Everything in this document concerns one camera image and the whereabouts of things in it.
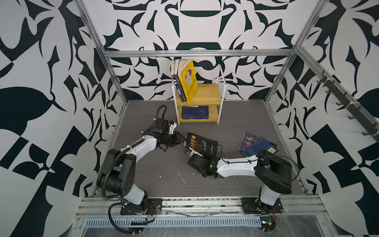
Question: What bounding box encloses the black book leaning on shelf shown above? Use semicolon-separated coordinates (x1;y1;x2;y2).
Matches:
170;60;179;91

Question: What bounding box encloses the black Murphy's law book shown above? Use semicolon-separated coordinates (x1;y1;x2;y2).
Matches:
184;132;218;157

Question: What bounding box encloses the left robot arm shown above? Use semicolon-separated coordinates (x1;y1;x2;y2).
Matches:
96;118;184;208

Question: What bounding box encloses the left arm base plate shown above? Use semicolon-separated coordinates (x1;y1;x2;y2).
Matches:
120;198;163;215

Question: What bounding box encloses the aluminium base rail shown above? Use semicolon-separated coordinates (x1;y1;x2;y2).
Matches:
76;195;327;217

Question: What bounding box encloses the black corrugated cable hose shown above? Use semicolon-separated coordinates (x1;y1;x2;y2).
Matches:
100;104;168;235

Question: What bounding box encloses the aluminium frame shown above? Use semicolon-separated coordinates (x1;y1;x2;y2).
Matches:
72;0;379;143

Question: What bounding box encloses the small electronics board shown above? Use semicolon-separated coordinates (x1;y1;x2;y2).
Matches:
260;216;276;233

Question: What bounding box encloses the white cable duct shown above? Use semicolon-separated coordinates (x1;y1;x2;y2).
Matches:
85;216;262;228

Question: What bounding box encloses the black hook rail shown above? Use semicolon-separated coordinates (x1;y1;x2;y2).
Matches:
317;70;379;143

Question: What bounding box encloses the white wooden bookshelf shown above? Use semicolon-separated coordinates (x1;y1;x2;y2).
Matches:
172;65;227;124

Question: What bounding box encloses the navy book yellow label right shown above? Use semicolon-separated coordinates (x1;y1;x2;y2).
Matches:
242;137;279;157

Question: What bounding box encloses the yellow cartoon cover book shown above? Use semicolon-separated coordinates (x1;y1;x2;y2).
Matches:
178;60;198;103

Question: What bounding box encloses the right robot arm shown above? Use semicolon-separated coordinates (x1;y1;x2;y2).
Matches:
185;148;292;212

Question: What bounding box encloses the purple book under right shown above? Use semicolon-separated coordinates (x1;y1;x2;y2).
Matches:
238;132;261;152

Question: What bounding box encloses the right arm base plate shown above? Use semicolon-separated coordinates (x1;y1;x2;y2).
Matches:
241;197;283;215

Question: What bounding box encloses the purple Guiguzi portrait book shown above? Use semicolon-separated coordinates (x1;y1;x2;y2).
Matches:
174;59;187;102

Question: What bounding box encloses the navy Yijing book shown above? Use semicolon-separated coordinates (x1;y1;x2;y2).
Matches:
182;106;209;120

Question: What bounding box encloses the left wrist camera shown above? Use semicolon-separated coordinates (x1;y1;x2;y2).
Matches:
167;120;177;134

